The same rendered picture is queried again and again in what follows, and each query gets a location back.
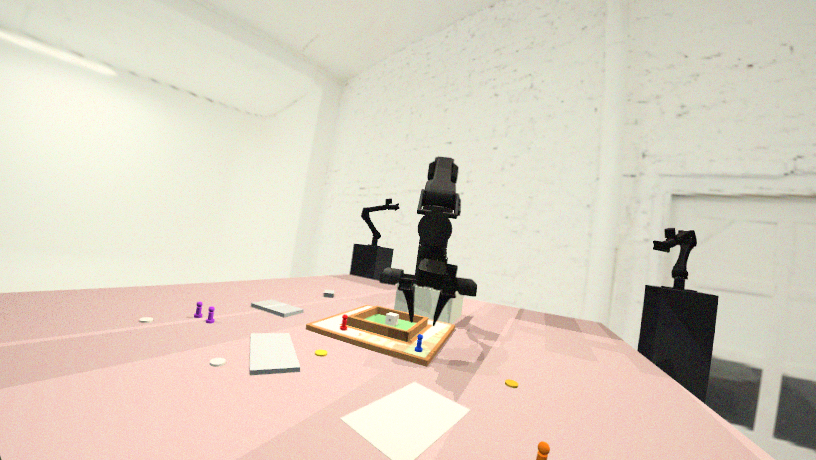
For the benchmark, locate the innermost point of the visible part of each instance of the orange pawn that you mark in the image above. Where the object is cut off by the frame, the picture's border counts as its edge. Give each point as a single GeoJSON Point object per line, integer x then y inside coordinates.
{"type": "Point", "coordinates": [543, 452]}

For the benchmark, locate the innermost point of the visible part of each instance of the tan square game board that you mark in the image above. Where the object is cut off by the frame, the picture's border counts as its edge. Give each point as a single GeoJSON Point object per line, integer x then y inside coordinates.
{"type": "Point", "coordinates": [380, 348]}

